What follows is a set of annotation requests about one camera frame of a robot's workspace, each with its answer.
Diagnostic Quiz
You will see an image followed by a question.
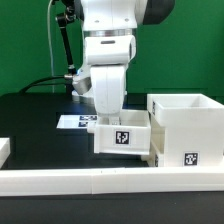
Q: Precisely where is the white fence rail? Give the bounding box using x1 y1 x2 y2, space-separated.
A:
0 138 10 168
0 167 224 196

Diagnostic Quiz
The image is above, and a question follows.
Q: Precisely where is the printed marker sheet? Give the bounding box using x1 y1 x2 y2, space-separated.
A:
57 115 97 129

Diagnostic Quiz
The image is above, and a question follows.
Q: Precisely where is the white front fence rail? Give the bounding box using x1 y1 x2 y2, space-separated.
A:
0 167 224 196

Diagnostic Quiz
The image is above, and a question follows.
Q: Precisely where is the white drawer cabinet frame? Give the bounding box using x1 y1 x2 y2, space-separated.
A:
144 94 224 167

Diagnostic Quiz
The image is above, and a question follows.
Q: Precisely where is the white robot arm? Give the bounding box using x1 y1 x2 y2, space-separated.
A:
54 0 175 125

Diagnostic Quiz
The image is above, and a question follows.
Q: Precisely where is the white hanging cable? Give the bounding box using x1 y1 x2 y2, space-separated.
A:
46 0 56 94

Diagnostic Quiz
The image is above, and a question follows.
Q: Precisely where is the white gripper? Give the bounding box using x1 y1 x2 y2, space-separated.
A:
90 65 126 125

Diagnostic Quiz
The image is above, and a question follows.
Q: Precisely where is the white drawer box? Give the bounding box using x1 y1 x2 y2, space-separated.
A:
87 110 151 155

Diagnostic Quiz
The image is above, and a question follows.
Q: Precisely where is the white left fence rail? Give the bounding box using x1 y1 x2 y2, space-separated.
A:
0 138 10 168

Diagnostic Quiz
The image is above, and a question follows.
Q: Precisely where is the black cable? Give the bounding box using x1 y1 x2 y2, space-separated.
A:
18 75 78 95

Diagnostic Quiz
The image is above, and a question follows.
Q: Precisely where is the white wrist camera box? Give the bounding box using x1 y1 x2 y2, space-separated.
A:
72 67 91 95

